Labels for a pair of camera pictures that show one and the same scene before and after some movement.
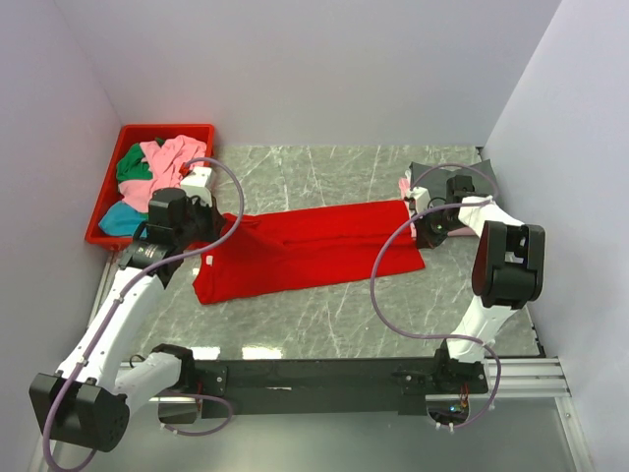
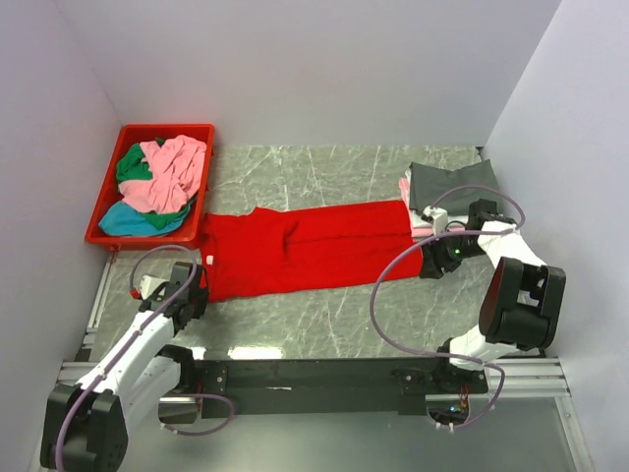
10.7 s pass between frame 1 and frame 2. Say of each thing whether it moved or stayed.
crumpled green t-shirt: stayed
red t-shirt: stayed
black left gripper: moved
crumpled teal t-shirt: stayed
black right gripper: moved
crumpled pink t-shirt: stayed
